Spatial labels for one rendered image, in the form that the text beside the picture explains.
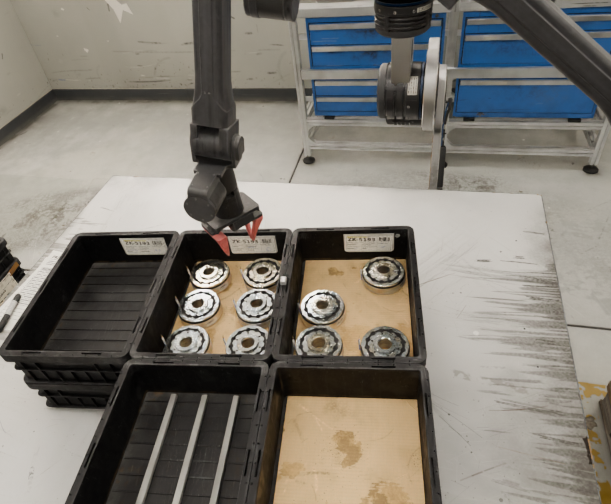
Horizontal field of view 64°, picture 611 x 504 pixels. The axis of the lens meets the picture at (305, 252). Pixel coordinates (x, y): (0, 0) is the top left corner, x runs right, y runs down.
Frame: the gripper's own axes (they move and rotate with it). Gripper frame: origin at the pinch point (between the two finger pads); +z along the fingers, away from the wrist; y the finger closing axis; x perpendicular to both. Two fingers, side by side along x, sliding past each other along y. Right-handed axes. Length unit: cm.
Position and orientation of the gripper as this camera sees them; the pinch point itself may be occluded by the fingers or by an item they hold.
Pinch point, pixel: (239, 243)
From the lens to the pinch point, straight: 101.9
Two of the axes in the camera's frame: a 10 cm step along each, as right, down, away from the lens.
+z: 1.2, 7.1, 6.9
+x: -6.1, -4.9, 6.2
